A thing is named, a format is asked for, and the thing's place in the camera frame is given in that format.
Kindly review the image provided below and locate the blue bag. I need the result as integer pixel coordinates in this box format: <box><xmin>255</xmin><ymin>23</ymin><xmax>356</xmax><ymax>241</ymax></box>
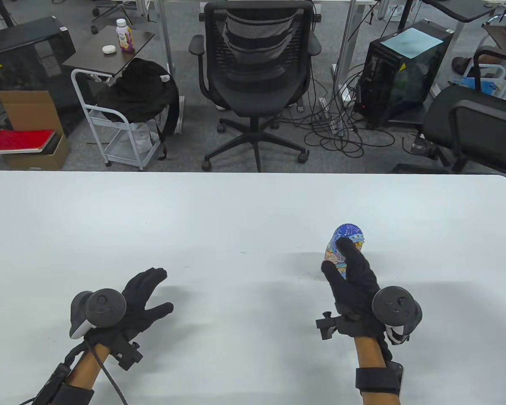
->
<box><xmin>452</xmin><ymin>75</ymin><xmax>506</xmax><ymax>97</ymax></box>

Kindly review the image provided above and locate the bottle with purple label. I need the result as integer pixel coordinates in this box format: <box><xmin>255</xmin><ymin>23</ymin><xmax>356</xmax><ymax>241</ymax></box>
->
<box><xmin>116</xmin><ymin>18</ymin><xmax>135</xmax><ymax>54</ymax></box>

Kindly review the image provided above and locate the large blue Russian doll top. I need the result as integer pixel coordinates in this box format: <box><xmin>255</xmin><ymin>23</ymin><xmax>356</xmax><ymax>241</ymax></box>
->
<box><xmin>329</xmin><ymin>224</ymin><xmax>365</xmax><ymax>256</ymax></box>

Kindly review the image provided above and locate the black chair with grey frame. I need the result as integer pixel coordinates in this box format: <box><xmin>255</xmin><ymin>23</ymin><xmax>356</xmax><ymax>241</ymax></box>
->
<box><xmin>390</xmin><ymin>84</ymin><xmax>506</xmax><ymax>180</ymax></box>

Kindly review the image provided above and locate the grey chair star base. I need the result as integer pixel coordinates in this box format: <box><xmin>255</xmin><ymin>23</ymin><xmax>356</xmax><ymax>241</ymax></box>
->
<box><xmin>91</xmin><ymin>0</ymin><xmax>152</xmax><ymax>35</ymax></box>

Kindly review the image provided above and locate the white power strip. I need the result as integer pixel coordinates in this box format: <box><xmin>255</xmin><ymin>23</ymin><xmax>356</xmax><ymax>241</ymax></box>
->
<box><xmin>319</xmin><ymin>96</ymin><xmax>342</xmax><ymax>135</ymax></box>

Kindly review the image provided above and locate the person's left hand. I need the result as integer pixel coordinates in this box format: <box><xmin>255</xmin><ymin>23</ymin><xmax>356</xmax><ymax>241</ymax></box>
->
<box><xmin>83</xmin><ymin>267</ymin><xmax>174</xmax><ymax>348</ymax></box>

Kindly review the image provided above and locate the red notebook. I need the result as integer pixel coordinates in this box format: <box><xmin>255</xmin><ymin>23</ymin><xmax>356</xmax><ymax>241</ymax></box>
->
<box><xmin>0</xmin><ymin>129</ymin><xmax>56</xmax><ymax>155</ymax></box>

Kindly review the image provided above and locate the person's right hand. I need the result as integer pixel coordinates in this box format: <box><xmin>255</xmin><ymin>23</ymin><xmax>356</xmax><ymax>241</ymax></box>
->
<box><xmin>321</xmin><ymin>238</ymin><xmax>390</xmax><ymax>338</ymax></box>

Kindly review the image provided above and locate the large Russian doll base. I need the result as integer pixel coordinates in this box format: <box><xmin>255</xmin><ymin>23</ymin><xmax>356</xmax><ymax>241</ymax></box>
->
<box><xmin>325</xmin><ymin>251</ymin><xmax>349</xmax><ymax>281</ymax></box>

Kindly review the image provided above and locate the black VR controller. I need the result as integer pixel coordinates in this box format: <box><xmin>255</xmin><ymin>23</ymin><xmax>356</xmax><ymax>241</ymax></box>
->
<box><xmin>372</xmin><ymin>286</ymin><xmax>423</xmax><ymax>346</ymax></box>
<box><xmin>70</xmin><ymin>288</ymin><xmax>127</xmax><ymax>340</ymax></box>

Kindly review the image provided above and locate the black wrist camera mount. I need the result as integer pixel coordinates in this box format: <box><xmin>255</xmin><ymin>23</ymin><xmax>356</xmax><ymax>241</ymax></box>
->
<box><xmin>315</xmin><ymin>311</ymin><xmax>355</xmax><ymax>340</ymax></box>
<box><xmin>110</xmin><ymin>341</ymin><xmax>144</xmax><ymax>372</ymax></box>

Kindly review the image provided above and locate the cardboard box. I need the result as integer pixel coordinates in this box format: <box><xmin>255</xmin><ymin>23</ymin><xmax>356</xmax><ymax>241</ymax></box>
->
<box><xmin>0</xmin><ymin>90</ymin><xmax>71</xmax><ymax>171</ymax></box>

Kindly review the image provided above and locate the black equipment cabinet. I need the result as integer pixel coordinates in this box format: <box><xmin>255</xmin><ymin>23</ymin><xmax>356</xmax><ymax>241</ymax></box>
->
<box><xmin>0</xmin><ymin>16</ymin><xmax>77</xmax><ymax>138</ymax></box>

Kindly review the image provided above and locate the black forearm strap pack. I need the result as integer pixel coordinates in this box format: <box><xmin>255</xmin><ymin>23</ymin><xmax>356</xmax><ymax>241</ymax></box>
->
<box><xmin>354</xmin><ymin>361</ymin><xmax>404</xmax><ymax>397</ymax></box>
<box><xmin>34</xmin><ymin>364</ymin><xmax>95</xmax><ymax>405</ymax></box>

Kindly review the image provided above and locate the black desk top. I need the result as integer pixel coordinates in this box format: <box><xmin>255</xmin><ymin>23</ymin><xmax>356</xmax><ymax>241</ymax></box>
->
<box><xmin>420</xmin><ymin>0</ymin><xmax>506</xmax><ymax>22</ymax></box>

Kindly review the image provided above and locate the person's left forearm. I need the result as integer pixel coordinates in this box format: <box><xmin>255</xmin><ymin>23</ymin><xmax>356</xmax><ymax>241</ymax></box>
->
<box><xmin>63</xmin><ymin>343</ymin><xmax>111</xmax><ymax>389</ymax></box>

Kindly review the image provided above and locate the light blue paper sheet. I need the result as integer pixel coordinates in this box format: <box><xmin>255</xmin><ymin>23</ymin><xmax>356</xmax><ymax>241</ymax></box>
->
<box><xmin>381</xmin><ymin>27</ymin><xmax>444</xmax><ymax>59</ymax></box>

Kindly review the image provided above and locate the bundle of black floor cables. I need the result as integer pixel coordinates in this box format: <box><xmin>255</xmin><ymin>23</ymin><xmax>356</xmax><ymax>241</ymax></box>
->
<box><xmin>278</xmin><ymin>63</ymin><xmax>399</xmax><ymax>159</ymax></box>

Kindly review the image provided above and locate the white desk leg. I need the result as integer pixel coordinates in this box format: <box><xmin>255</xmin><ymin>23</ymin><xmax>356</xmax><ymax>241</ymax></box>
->
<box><xmin>332</xmin><ymin>0</ymin><xmax>366</xmax><ymax>100</ymax></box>
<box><xmin>157</xmin><ymin>0</ymin><xmax>177</xmax><ymax>76</ymax></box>

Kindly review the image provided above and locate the black backpack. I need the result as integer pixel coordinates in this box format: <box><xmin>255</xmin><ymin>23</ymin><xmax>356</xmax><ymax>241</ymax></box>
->
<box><xmin>96</xmin><ymin>58</ymin><xmax>181</xmax><ymax>161</ymax></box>

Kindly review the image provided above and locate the black mesh office chair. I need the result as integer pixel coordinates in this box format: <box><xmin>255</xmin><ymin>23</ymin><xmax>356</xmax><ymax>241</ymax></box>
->
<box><xmin>188</xmin><ymin>0</ymin><xmax>323</xmax><ymax>173</ymax></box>

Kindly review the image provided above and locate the person's right forearm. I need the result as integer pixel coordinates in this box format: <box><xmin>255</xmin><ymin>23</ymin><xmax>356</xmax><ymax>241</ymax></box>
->
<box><xmin>354</xmin><ymin>335</ymin><xmax>399</xmax><ymax>405</ymax></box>

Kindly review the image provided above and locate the black computer tower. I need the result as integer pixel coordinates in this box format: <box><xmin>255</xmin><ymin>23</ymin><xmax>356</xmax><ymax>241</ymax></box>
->
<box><xmin>353</xmin><ymin>19</ymin><xmax>454</xmax><ymax>129</ymax></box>

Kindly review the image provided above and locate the dark wood side table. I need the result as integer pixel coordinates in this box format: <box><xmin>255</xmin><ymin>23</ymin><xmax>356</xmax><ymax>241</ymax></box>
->
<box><xmin>62</xmin><ymin>24</ymin><xmax>156</xmax><ymax>81</ymax></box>

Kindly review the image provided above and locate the white metal cart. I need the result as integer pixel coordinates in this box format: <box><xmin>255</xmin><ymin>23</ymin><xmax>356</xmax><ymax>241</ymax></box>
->
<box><xmin>70</xmin><ymin>69</ymin><xmax>163</xmax><ymax>172</ymax></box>

